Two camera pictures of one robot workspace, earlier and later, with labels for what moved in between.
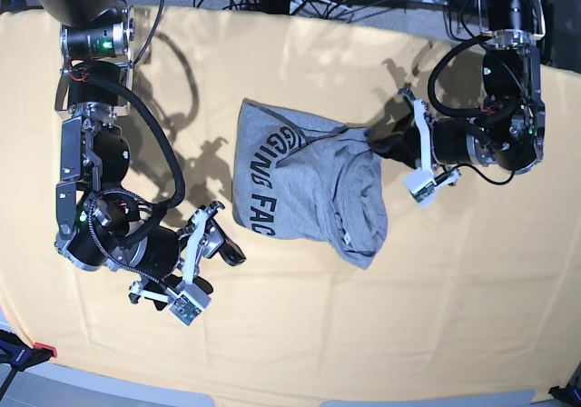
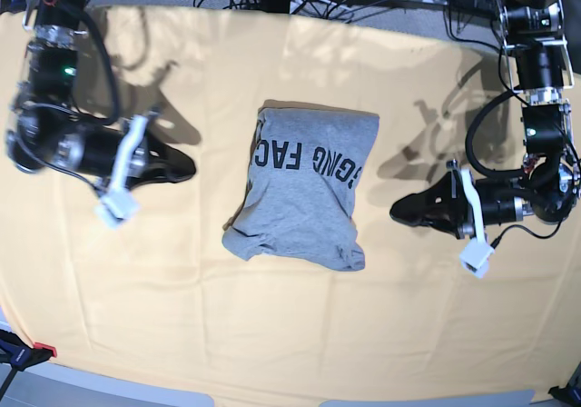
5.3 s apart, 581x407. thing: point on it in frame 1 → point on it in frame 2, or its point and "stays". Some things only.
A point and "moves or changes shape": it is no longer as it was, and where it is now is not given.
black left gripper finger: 230,252 → 165,163
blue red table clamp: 15,354 stays
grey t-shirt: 303,180 moves or changes shape
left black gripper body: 162,254 → 98,150
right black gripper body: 450,142 → 498,197
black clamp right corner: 569,395 stays
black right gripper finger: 401,143 → 443,205
